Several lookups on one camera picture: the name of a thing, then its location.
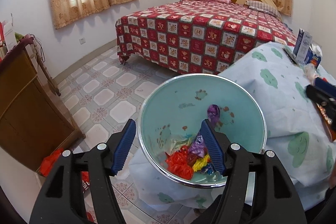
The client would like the purple foil wrapper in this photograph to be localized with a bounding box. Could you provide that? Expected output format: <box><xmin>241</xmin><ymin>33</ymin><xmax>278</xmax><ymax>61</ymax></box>
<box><xmin>207</xmin><ymin>105</ymin><xmax>221</xmax><ymax>126</ymax></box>
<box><xmin>189</xmin><ymin>135</ymin><xmax>209</xmax><ymax>159</ymax></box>

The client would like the tall white milk carton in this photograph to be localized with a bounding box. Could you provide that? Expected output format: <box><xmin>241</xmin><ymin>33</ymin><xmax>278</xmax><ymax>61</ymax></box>
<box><xmin>293</xmin><ymin>28</ymin><xmax>313</xmax><ymax>62</ymax></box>

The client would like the teal bin with metal rim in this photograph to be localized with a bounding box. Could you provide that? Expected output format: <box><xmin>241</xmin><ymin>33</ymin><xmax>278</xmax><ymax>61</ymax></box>
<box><xmin>137</xmin><ymin>73</ymin><xmax>268</xmax><ymax>189</ymax></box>

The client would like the white paper box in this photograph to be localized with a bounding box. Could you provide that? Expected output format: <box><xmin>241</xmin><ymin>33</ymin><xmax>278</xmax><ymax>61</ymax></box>
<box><xmin>4</xmin><ymin>13</ymin><xmax>17</xmax><ymax>52</ymax></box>

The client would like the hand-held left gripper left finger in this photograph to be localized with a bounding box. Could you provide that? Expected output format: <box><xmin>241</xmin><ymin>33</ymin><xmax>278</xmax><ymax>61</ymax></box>
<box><xmin>29</xmin><ymin>119</ymin><xmax>137</xmax><ymax>224</ymax></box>

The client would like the red plastic bag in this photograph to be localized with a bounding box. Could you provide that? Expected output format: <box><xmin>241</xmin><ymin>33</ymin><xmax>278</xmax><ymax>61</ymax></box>
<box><xmin>39</xmin><ymin>148</ymin><xmax>65</xmax><ymax>177</ymax></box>
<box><xmin>80</xmin><ymin>172</ymin><xmax>91</xmax><ymax>193</ymax></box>

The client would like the pink plastic wrapper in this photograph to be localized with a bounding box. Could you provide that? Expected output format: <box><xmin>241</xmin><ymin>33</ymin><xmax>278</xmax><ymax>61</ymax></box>
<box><xmin>304</xmin><ymin>64</ymin><xmax>319</xmax><ymax>84</ymax></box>

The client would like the blue carton with white cap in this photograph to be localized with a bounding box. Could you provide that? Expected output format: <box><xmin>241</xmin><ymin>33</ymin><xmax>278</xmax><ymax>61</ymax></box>
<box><xmin>304</xmin><ymin>45</ymin><xmax>323</xmax><ymax>68</ymax></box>

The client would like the yellow wrapper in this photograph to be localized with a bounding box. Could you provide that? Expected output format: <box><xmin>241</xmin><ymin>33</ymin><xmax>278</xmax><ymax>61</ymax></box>
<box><xmin>193</xmin><ymin>156</ymin><xmax>211</xmax><ymax>172</ymax></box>

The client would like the bed with red patterned cover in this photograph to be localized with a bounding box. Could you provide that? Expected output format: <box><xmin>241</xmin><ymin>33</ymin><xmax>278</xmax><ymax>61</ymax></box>
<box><xmin>115</xmin><ymin>0</ymin><xmax>300</xmax><ymax>76</ymax></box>

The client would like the brown wooden cabinet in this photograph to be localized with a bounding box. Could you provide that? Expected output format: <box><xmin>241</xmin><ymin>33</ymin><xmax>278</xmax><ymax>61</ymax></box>
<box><xmin>0</xmin><ymin>49</ymin><xmax>86</xmax><ymax>172</ymax></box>

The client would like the red white open box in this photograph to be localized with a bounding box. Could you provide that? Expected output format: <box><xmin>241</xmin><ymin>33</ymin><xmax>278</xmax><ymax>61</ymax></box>
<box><xmin>0</xmin><ymin>21</ymin><xmax>6</xmax><ymax>62</ymax></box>

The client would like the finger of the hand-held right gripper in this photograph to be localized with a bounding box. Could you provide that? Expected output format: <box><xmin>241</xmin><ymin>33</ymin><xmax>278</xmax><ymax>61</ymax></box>
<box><xmin>306</xmin><ymin>84</ymin><xmax>336</xmax><ymax>132</ymax></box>
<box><xmin>314</xmin><ymin>78</ymin><xmax>336</xmax><ymax>93</ymax></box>

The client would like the wooden side table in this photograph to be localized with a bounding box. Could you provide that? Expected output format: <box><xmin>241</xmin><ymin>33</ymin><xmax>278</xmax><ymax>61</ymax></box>
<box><xmin>16</xmin><ymin>35</ymin><xmax>61</xmax><ymax>96</ymax></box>

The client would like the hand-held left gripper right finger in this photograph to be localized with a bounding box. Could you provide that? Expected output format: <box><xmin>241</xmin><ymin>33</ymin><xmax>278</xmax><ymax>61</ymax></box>
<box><xmin>198</xmin><ymin>119</ymin><xmax>307</xmax><ymax>224</ymax></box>

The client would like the striped pillow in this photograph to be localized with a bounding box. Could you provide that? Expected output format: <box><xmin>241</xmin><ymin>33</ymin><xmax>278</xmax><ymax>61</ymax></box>
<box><xmin>245</xmin><ymin>0</ymin><xmax>280</xmax><ymax>16</ymax></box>

